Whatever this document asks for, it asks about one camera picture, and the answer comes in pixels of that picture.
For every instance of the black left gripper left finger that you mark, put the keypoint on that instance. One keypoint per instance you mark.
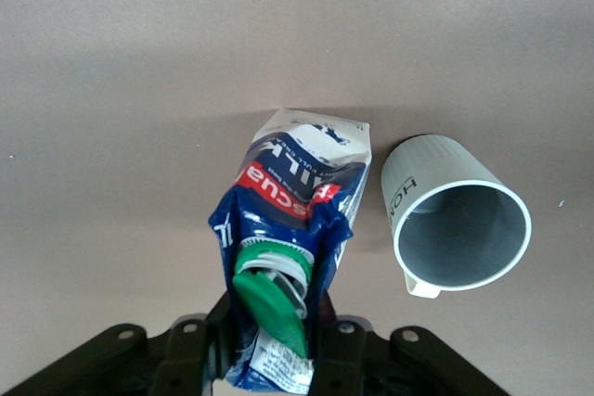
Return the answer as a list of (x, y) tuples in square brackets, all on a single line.
[(190, 359)]

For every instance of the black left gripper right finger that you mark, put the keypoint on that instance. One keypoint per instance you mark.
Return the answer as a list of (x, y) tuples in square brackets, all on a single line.
[(345, 359)]

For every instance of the grey mug with lettering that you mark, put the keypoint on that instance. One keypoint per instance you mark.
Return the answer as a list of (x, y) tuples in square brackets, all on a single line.
[(441, 169)]

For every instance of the blue white milk carton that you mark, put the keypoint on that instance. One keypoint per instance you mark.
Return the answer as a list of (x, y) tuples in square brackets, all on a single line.
[(297, 169)]

